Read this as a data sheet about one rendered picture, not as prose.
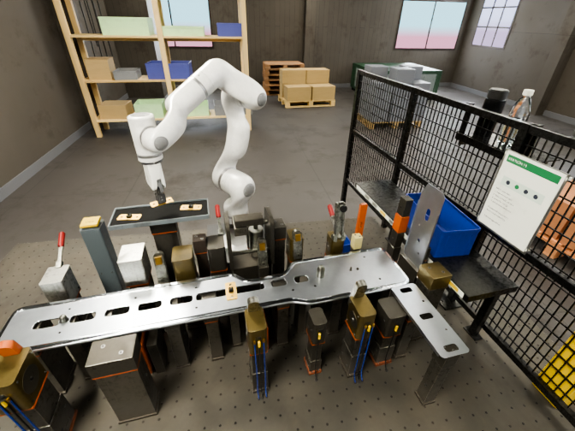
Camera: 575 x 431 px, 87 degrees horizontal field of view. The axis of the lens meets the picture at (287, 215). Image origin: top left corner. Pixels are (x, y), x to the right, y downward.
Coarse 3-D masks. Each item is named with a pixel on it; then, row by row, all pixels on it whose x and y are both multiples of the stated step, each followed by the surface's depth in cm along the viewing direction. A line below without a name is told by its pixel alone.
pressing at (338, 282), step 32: (352, 256) 127; (384, 256) 128; (160, 288) 110; (192, 288) 110; (224, 288) 111; (288, 288) 111; (320, 288) 111; (352, 288) 112; (384, 288) 113; (32, 320) 98; (96, 320) 98; (128, 320) 98; (160, 320) 99; (192, 320) 99
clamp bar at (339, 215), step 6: (336, 204) 121; (342, 204) 122; (336, 210) 122; (342, 210) 119; (336, 216) 123; (342, 216) 124; (336, 222) 124; (342, 222) 125; (336, 228) 125; (342, 228) 126; (336, 234) 126; (342, 234) 127; (336, 240) 127; (342, 240) 128
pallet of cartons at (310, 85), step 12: (288, 72) 739; (300, 72) 745; (312, 72) 753; (324, 72) 759; (288, 84) 754; (300, 84) 757; (312, 84) 760; (324, 84) 764; (288, 96) 727; (300, 96) 734; (312, 96) 741; (324, 96) 750
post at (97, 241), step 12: (84, 228) 116; (96, 228) 116; (84, 240) 117; (96, 240) 118; (108, 240) 124; (96, 252) 121; (108, 252) 123; (96, 264) 124; (108, 264) 125; (108, 276) 128; (120, 276) 132; (108, 288) 132; (120, 288) 133
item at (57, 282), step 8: (48, 272) 107; (56, 272) 108; (64, 272) 108; (72, 272) 112; (48, 280) 104; (56, 280) 104; (64, 280) 106; (72, 280) 111; (48, 288) 104; (56, 288) 105; (64, 288) 106; (72, 288) 111; (80, 288) 117; (48, 296) 105; (56, 296) 106; (64, 296) 107; (72, 296) 110; (80, 296) 118; (80, 320) 116
